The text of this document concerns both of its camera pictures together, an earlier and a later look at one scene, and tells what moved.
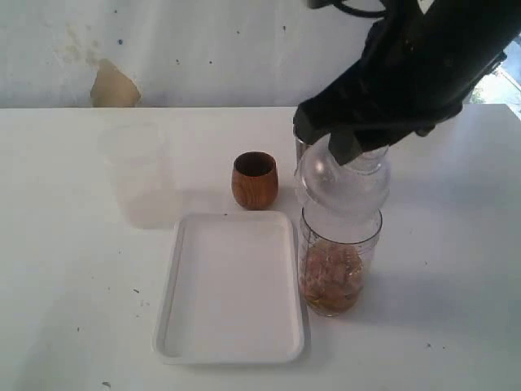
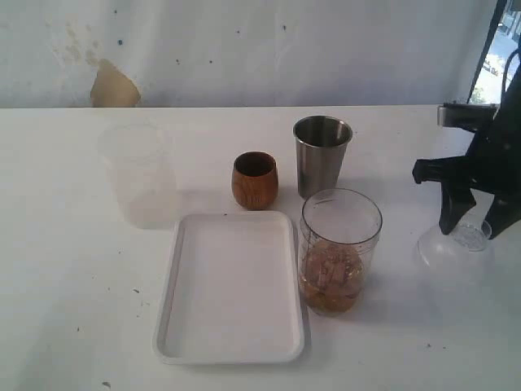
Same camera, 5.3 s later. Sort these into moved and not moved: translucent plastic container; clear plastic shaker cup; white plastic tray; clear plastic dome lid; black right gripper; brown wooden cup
Moved: black right gripper; clear plastic dome lid
Not moved: brown wooden cup; translucent plastic container; clear plastic shaker cup; white plastic tray
